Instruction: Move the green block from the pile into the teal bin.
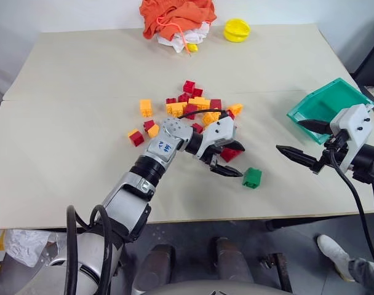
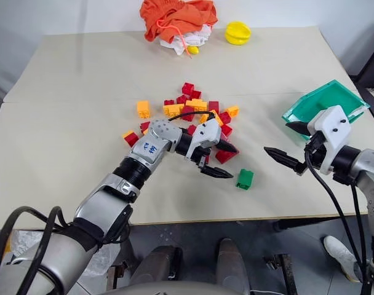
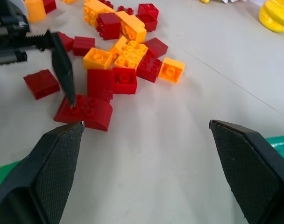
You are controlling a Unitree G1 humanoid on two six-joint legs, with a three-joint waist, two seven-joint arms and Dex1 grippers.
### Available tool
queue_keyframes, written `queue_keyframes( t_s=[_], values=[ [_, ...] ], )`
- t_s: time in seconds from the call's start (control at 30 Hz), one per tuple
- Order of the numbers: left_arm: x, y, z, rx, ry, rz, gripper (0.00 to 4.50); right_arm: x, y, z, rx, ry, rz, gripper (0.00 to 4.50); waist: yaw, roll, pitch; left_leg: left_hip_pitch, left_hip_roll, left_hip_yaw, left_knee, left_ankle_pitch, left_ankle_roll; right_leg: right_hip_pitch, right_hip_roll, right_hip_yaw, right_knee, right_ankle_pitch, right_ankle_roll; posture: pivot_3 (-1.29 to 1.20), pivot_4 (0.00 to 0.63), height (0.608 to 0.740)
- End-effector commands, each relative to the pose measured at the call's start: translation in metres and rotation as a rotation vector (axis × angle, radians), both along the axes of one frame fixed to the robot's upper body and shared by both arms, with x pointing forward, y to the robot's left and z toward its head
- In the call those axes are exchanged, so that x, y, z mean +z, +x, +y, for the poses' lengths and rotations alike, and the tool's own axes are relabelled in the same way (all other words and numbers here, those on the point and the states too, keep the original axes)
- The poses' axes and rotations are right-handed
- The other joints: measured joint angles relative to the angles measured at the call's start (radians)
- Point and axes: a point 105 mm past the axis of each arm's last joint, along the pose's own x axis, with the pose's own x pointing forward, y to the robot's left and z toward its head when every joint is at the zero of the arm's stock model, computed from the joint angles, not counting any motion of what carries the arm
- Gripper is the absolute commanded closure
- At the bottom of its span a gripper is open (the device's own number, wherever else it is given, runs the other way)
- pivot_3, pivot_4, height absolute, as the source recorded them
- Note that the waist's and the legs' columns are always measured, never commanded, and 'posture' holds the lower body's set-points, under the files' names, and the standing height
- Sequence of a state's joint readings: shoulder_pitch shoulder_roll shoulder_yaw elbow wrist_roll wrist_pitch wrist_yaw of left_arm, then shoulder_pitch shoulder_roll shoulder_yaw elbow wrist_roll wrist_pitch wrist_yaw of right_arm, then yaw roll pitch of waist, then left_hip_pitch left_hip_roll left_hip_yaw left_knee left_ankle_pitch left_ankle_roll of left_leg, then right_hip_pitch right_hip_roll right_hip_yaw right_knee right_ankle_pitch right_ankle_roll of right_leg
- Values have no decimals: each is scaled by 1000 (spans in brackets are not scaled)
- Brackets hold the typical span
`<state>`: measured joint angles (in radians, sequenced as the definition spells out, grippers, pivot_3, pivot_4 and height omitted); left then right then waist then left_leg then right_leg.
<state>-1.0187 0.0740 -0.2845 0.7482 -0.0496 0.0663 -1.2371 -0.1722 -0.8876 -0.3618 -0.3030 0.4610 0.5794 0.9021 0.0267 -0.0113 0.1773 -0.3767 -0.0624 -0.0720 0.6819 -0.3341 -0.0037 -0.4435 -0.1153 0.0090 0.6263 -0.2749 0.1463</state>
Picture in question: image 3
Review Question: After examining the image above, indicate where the red square block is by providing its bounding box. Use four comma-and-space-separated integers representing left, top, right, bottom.
137, 3, 160, 20
135, 13, 158, 33

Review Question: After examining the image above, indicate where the red single-stud block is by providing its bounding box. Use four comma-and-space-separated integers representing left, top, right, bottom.
112, 67, 138, 95

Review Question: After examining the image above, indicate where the red curved studded block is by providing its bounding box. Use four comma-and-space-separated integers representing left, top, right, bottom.
53, 93, 114, 132

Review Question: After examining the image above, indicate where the tall orange block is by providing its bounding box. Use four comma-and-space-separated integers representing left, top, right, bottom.
24, 0, 47, 23

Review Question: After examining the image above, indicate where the low red studded block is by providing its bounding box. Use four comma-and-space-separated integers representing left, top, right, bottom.
117, 5, 135, 15

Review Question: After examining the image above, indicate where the ribbed black finger of the left gripper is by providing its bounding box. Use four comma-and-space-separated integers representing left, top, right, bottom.
24, 29, 54, 51

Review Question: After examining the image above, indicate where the teal bin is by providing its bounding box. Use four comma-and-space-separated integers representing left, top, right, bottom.
265, 134, 284, 162

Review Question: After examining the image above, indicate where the small red block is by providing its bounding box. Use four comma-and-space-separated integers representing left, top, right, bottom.
42, 0, 57, 14

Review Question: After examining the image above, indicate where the red smooth block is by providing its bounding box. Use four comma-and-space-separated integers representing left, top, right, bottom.
143, 37, 169, 59
23, 69, 61, 101
86, 69, 114, 100

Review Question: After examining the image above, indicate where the yellow glossy rounded object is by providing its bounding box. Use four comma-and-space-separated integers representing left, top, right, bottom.
258, 0, 284, 33

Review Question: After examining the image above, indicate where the red four-stud block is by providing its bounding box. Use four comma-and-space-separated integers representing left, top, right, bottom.
136, 54, 163, 84

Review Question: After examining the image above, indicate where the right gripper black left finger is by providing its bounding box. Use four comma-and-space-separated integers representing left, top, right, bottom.
0, 121, 85, 224

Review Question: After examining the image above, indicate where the orange single-stud block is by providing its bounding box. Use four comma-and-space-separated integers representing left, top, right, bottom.
83, 47, 114, 70
158, 56, 186, 84

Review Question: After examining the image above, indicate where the red block with side studs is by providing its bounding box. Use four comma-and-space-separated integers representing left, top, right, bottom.
96, 12, 122, 41

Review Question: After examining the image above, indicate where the orange sloped block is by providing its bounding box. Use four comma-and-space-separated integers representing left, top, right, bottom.
108, 35, 129, 62

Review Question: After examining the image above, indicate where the green flat block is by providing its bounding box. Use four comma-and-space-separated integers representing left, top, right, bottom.
0, 159, 24, 187

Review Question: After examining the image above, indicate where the pointed black finger of the left gripper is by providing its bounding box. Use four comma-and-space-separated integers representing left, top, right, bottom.
50, 32, 76, 110

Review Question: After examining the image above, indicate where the red ribbed block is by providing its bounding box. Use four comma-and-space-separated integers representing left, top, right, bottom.
72, 36, 96, 57

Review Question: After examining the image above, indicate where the red wedge block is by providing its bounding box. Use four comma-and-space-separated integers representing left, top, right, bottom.
57, 31, 75, 53

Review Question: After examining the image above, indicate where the orange eight-stud block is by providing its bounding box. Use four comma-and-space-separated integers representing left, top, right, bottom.
114, 40, 149, 70

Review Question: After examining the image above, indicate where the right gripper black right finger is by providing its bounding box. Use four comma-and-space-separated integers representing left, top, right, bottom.
209, 119, 284, 224

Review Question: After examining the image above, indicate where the long orange studded block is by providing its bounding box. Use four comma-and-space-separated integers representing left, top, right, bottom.
83, 0, 116, 27

